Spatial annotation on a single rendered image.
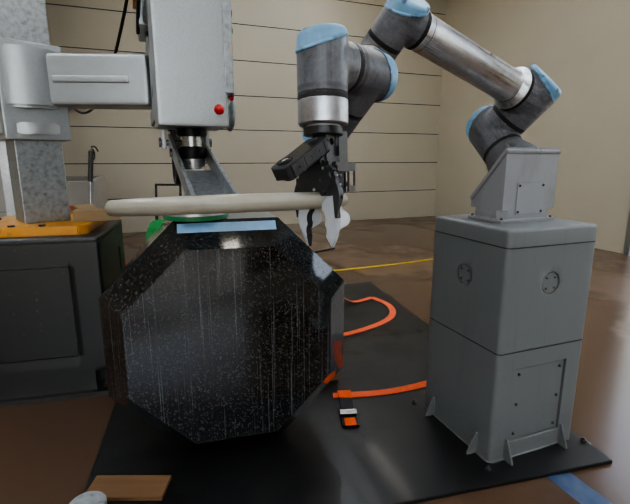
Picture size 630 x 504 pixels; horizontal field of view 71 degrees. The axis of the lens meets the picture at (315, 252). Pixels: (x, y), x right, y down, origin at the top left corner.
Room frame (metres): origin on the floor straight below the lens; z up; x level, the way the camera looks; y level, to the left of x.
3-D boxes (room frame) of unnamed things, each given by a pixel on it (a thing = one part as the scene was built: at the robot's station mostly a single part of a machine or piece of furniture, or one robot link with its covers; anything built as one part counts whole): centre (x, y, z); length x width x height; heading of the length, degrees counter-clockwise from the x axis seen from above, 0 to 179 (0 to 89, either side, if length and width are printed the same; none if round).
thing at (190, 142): (1.55, 0.42, 1.19); 0.12 x 0.09 x 0.30; 22
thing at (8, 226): (2.12, 1.31, 0.76); 0.49 x 0.49 x 0.05; 14
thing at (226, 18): (1.52, 0.28, 1.42); 0.08 x 0.03 x 0.28; 22
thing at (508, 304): (1.63, -0.73, 0.43); 0.50 x 0.50 x 0.85; 21
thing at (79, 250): (2.12, 1.31, 0.37); 0.66 x 0.66 x 0.74; 14
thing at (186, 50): (1.61, 0.45, 1.37); 0.36 x 0.22 x 0.45; 22
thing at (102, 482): (1.25, 0.61, 0.02); 0.25 x 0.10 x 0.01; 91
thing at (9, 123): (2.12, 1.31, 1.36); 0.35 x 0.35 x 0.41
